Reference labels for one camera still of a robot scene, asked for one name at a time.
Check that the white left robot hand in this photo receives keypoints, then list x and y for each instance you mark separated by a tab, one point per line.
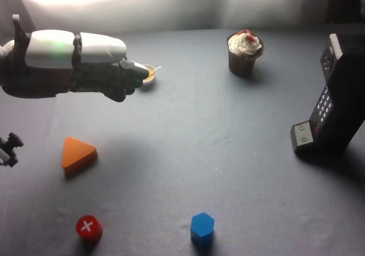
51	48

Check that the black walkie-talkie radio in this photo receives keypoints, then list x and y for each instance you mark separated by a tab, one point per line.
342	96

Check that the small white cup orange drink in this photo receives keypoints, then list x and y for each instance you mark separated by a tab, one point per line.
150	78

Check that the orange triangle block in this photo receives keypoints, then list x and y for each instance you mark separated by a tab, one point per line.
75	153

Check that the white backdrop curtain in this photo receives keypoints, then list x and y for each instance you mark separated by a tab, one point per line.
171	11

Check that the grey table cloth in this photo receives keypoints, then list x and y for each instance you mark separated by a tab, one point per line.
185	153

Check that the red cylinder block white cross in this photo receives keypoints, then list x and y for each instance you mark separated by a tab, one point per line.
87	227

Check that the toy cupcake white cream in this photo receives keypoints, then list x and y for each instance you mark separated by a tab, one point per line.
243	53

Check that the blue hexagon block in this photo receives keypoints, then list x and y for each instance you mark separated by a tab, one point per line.
202	226

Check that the black wrist camera white bracket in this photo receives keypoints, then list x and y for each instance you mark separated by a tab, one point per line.
12	149

